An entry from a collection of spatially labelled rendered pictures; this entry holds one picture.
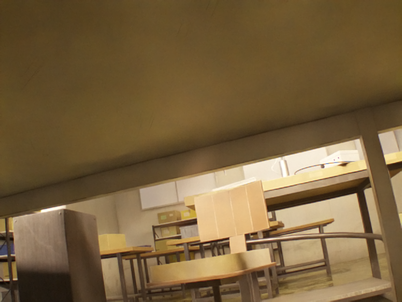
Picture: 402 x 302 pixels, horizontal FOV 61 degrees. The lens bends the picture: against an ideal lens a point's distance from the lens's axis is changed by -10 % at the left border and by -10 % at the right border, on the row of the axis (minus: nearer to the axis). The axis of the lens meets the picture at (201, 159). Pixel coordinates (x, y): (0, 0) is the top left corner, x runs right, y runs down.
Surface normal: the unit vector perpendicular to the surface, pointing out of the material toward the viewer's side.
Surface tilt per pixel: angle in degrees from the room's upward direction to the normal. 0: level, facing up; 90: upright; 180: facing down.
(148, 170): 90
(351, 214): 90
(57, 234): 90
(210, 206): 90
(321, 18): 180
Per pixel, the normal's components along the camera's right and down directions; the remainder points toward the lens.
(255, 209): -0.73, -0.07
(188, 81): 0.15, 0.95
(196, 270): -0.50, -0.16
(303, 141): -0.29, -0.22
